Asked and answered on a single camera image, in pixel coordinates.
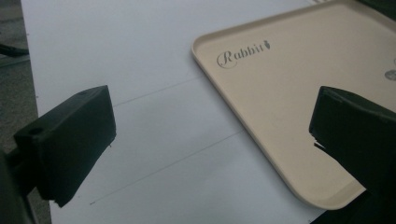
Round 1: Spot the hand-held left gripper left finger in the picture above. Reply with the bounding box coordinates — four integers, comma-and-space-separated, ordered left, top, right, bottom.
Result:
6, 85, 118, 208

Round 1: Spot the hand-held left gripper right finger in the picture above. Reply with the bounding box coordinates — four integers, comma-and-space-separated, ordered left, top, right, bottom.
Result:
308, 85, 396, 200

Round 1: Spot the beige plastic tray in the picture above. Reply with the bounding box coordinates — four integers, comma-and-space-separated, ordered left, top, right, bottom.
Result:
191, 0, 396, 211

